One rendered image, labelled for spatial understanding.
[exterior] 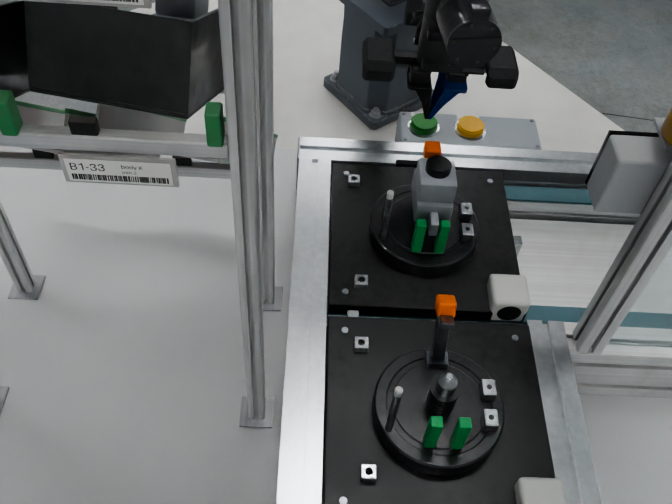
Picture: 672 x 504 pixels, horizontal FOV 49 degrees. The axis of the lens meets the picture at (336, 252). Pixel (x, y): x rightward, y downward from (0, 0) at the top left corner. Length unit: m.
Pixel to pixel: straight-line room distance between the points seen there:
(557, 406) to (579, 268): 0.25
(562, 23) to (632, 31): 0.28
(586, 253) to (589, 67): 2.01
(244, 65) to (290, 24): 0.98
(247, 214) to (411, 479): 0.33
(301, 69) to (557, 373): 0.74
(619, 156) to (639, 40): 2.57
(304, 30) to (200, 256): 0.57
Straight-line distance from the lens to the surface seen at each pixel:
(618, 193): 0.75
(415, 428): 0.79
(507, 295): 0.90
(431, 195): 0.87
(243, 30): 0.49
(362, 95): 1.26
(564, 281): 1.04
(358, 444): 0.80
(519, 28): 3.15
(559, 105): 1.39
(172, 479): 0.91
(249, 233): 0.62
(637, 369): 0.98
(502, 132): 1.14
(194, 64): 0.59
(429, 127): 1.11
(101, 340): 1.01
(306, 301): 0.90
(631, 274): 0.81
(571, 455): 0.86
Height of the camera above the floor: 1.69
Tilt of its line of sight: 51 degrees down
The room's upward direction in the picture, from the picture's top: 6 degrees clockwise
